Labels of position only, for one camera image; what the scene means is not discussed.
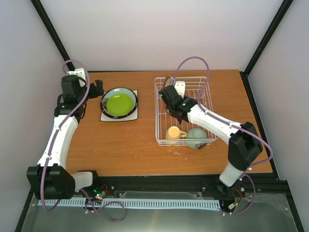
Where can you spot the white wire dish rack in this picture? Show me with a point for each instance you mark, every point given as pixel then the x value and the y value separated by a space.
pixel 197 88

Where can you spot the black frame post right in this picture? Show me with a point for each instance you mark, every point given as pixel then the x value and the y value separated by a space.
pixel 281 12

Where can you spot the metal sheet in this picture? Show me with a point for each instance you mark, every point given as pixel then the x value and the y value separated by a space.
pixel 268 213

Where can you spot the black frame post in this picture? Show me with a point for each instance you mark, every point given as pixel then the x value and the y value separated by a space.
pixel 38 6
pixel 281 12

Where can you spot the light blue cable duct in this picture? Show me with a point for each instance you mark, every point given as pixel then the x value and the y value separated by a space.
pixel 142 203

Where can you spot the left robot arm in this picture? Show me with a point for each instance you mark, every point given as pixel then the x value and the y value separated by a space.
pixel 49 179

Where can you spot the white square plate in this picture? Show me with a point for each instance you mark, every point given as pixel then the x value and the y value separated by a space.
pixel 132 115

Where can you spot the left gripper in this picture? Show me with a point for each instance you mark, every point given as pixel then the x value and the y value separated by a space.
pixel 94 94

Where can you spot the black frame post left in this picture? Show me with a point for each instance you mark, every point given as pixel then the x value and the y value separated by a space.
pixel 38 6

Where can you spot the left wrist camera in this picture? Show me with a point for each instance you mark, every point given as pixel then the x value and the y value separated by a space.
pixel 80 72

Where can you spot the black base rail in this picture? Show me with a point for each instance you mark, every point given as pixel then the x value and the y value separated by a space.
pixel 205 184

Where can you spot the green celadon bowl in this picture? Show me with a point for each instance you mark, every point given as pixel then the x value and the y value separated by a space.
pixel 196 135

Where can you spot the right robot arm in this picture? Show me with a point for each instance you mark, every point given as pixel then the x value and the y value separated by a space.
pixel 243 143

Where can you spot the floral patterned bowl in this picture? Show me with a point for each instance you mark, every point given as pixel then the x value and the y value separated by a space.
pixel 168 81

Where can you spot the lime green plate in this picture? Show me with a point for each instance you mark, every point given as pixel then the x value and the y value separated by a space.
pixel 119 104

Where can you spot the yellow mug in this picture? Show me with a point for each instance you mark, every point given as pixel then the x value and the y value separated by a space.
pixel 174 133

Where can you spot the black rimmed plate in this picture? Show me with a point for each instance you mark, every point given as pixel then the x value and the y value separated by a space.
pixel 104 113

